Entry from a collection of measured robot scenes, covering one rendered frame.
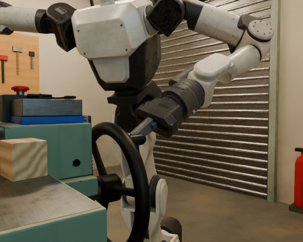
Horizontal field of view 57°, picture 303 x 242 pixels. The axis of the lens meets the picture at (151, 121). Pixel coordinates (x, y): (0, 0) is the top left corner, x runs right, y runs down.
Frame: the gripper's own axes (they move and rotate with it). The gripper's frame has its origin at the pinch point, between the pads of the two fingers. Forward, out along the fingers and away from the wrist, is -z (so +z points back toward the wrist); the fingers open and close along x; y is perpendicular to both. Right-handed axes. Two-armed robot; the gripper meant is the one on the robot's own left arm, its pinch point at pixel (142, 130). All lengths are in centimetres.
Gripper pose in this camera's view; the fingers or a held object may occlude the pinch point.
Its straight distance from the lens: 63.5
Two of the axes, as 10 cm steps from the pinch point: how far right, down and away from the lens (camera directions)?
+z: 6.9, -5.2, 5.0
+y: -2.0, -8.0, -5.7
